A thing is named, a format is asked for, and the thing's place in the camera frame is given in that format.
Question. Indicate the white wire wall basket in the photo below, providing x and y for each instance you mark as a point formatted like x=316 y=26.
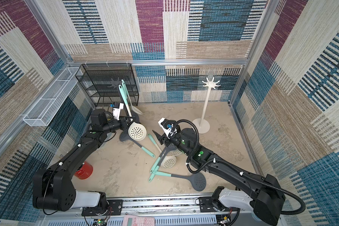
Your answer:
x=44 y=110

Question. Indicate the white skimmer mint handle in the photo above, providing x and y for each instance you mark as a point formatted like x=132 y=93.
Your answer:
x=135 y=107

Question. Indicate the pink calculator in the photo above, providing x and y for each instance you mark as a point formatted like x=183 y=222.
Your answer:
x=132 y=220

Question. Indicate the red pencil cup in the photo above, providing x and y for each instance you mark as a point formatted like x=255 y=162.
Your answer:
x=84 y=171

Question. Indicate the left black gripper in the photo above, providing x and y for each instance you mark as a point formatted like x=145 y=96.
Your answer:
x=123 y=121

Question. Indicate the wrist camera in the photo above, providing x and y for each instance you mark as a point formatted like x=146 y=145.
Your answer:
x=116 y=109
x=168 y=127

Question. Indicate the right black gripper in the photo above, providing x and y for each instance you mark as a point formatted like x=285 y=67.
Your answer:
x=164 y=135

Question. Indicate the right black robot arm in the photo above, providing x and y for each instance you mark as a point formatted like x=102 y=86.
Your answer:
x=266 y=196

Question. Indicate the white skimmer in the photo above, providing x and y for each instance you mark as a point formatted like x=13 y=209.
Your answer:
x=167 y=161
x=136 y=130
x=176 y=152

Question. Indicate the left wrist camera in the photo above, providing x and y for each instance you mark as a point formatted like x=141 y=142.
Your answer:
x=116 y=109

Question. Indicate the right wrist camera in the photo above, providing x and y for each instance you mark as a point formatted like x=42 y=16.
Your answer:
x=168 y=127

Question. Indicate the grey utensil rack stand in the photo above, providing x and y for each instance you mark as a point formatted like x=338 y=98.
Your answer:
x=115 y=83

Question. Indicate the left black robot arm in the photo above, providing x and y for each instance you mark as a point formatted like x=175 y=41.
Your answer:
x=53 y=188

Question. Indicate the grey skimmer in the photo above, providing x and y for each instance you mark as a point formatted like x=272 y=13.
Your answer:
x=198 y=181
x=125 y=136
x=157 y=165

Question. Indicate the black mesh shelf rack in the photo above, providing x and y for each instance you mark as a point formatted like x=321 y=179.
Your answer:
x=95 y=79

